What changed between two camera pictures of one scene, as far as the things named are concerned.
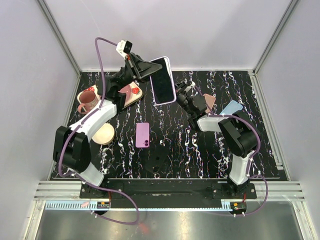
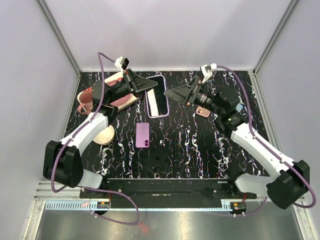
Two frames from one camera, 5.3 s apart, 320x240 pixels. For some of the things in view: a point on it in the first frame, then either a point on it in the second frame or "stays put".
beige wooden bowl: (105, 135) stays put
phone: (162, 83) -> (157, 103)
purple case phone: (142, 135) stays put
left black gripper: (139, 69) -> (135, 85)
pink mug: (90, 101) stays put
